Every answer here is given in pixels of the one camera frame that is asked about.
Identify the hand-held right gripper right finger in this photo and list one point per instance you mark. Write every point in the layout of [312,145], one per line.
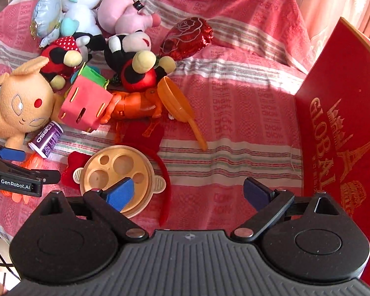
[256,192]

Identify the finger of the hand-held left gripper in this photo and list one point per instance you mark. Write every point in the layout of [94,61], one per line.
[51,177]
[12,154]

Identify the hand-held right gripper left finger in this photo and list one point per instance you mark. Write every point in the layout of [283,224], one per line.
[121,192]

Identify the orange toy water gun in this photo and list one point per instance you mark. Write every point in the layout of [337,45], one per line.
[32,162]

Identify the peach toy pot lid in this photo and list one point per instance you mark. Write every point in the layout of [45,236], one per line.
[111,160]

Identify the red gift box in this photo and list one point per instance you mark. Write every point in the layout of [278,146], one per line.
[326,160]

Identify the colourful foam craft house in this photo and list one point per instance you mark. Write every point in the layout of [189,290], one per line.
[83,98]

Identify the red plush bow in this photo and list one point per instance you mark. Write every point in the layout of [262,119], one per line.
[69,166]

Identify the purple white can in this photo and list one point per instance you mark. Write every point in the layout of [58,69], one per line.
[46,138]

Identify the peach plush toy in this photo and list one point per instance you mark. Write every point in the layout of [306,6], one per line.
[15,111]

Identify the red velvet headband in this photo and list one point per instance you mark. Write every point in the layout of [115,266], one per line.
[168,191]

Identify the red velvet cloth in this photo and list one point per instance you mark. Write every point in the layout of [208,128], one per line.
[138,135]

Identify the orange plastic toy figure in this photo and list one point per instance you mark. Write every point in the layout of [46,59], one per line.
[132,101]

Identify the pink striped blanket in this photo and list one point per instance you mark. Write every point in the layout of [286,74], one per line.
[234,98]

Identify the orange plastic ladle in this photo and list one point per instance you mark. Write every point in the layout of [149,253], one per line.
[172,98]

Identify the mouse plush polka dot dress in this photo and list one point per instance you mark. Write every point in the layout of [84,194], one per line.
[61,52]

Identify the blue plastic bowl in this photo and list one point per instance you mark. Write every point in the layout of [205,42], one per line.
[95,68]

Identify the black mouse plush red shorts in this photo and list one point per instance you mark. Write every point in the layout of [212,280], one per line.
[135,74]

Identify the light blue foil balloon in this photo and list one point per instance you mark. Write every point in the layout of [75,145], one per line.
[47,12]

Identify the white teal plush toy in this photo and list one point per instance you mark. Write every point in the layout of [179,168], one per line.
[80,15]

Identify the red rose foil balloon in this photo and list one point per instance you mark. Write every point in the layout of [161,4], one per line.
[185,37]

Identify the pink plush toy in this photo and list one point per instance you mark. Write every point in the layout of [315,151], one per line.
[117,12]

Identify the cream patterned curtain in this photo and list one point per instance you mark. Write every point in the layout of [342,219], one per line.
[342,0]

